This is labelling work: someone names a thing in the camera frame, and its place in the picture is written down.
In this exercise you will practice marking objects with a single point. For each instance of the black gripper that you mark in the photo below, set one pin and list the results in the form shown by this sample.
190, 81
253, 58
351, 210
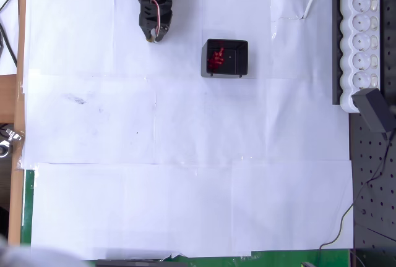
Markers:
148, 23

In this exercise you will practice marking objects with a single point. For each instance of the white power strip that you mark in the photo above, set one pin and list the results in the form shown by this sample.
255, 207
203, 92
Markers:
355, 63

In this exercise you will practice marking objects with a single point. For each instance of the black power adapter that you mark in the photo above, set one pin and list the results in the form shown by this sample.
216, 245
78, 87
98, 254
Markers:
369, 109

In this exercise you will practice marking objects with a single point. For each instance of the black pegboard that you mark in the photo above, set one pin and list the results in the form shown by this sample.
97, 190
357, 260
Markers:
377, 186

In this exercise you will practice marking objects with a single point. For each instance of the blurred grey object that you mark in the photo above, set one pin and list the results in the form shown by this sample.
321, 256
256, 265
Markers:
31, 257

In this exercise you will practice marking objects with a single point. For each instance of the black square bin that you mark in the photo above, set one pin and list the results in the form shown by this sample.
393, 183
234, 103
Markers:
204, 63

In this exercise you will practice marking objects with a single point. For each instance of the white paper table cover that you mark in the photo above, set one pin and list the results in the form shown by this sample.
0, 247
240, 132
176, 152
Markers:
216, 186

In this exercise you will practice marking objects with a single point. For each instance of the metal clamp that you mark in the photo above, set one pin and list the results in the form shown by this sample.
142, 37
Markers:
9, 134

